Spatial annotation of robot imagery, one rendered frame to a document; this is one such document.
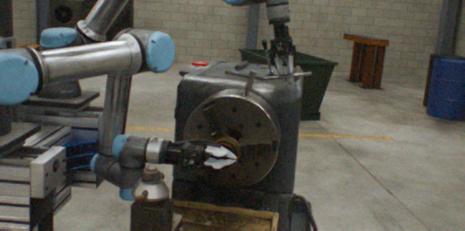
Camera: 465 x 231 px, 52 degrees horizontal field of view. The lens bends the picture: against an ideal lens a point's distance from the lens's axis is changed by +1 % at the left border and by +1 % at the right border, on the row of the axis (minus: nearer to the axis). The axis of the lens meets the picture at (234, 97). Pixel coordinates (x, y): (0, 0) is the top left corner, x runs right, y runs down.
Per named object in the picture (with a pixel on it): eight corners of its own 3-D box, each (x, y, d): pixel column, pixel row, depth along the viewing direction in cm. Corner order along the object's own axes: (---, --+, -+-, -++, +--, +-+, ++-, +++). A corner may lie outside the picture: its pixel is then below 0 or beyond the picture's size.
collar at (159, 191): (139, 184, 104) (139, 172, 103) (173, 189, 103) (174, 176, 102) (125, 199, 96) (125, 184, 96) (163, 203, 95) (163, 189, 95)
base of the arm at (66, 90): (27, 96, 161) (26, 68, 159) (46, 89, 176) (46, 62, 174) (71, 100, 161) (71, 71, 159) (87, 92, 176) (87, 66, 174)
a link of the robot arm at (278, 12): (266, 7, 159) (291, 4, 158) (268, 21, 160) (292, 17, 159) (265, 7, 152) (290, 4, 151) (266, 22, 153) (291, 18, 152)
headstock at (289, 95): (200, 136, 234) (205, 58, 226) (297, 147, 227) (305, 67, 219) (164, 179, 176) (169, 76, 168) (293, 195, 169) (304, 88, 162)
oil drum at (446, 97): (418, 110, 774) (426, 56, 757) (453, 112, 780) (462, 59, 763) (438, 120, 716) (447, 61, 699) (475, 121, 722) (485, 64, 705)
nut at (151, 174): (144, 175, 101) (145, 160, 101) (163, 178, 101) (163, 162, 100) (139, 183, 97) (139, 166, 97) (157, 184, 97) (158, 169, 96)
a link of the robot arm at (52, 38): (31, 66, 162) (31, 27, 160) (57, 63, 175) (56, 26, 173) (62, 71, 159) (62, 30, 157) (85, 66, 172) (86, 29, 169)
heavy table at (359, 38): (338, 76, 1113) (343, 33, 1093) (355, 76, 1118) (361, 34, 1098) (363, 88, 956) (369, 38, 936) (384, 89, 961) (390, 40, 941)
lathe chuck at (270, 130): (179, 162, 167) (203, 78, 160) (264, 191, 164) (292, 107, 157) (172, 170, 158) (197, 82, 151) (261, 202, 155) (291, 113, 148)
